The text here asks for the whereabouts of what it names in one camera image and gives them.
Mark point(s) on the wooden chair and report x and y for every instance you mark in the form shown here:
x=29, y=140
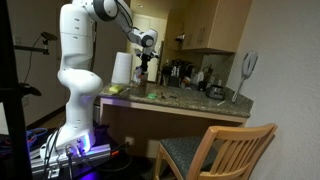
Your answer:
x=223, y=153

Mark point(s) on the coffee maker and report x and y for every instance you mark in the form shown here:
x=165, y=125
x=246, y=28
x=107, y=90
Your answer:
x=171, y=72

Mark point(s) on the upper kitchen cabinet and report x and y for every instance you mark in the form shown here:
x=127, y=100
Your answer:
x=210, y=26

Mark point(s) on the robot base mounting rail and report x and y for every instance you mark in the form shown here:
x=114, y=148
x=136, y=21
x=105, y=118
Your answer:
x=48, y=162

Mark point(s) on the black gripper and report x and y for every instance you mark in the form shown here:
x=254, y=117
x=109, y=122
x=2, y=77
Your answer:
x=145, y=58

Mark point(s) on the white paper towel roll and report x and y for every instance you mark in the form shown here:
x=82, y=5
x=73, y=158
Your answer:
x=122, y=68

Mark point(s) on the black toaster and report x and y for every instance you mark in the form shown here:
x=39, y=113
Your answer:
x=215, y=92

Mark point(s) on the yellow sponge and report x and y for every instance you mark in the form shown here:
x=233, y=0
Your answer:
x=115, y=89

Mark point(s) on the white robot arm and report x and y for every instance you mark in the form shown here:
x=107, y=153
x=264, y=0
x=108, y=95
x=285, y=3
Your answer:
x=77, y=38

